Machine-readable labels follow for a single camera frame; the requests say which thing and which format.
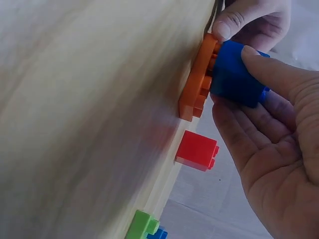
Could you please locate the person's right hand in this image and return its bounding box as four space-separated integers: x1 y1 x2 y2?
211 46 319 239

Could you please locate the person's left hand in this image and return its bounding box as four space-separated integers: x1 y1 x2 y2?
211 0 293 52

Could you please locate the large blue building block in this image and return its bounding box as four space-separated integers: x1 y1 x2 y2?
209 40 272 109

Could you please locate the orange studded base plate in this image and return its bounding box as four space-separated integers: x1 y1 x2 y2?
178 33 223 122

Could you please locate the red building block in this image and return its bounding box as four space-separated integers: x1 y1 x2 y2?
175 130 220 172

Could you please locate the small blue building block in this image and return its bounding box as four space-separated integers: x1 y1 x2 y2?
146 225 168 239

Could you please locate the green building block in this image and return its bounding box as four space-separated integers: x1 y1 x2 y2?
124 210 161 239

